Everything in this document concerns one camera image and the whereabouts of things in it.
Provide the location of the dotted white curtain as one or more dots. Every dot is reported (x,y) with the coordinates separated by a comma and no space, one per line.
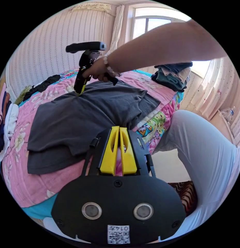
(213,87)

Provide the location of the person's right hand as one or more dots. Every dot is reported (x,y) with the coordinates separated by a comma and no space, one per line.
(98,68)

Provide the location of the pile of clothes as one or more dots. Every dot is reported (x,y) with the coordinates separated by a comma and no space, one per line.
(5,120)
(172,77)

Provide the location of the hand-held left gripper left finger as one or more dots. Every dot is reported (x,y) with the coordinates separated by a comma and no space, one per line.
(108,155)

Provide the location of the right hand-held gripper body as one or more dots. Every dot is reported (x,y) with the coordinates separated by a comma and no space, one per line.
(82,64)

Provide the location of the person's body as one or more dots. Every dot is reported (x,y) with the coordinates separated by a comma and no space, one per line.
(205,155)

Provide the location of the gray short sleeve shirt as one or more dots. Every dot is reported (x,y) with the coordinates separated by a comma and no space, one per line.
(83,116)

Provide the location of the table with bottles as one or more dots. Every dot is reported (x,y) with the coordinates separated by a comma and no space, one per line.
(233,124)

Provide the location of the person's right forearm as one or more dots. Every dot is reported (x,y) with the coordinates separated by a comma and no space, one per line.
(160,44)

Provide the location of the black garment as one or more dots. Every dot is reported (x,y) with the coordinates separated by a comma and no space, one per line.
(42,85)

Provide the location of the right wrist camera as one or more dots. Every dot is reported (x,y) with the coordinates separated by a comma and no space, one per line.
(84,47)

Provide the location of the brown patterned rug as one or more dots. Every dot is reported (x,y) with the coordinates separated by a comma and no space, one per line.
(186,195)

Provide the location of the window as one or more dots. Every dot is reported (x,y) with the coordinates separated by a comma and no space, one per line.
(151,21)

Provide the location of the bed with pink floral quilt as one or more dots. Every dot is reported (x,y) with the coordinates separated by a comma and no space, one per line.
(25,184)

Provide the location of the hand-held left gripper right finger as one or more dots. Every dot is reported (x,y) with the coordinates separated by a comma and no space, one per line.
(129,160)

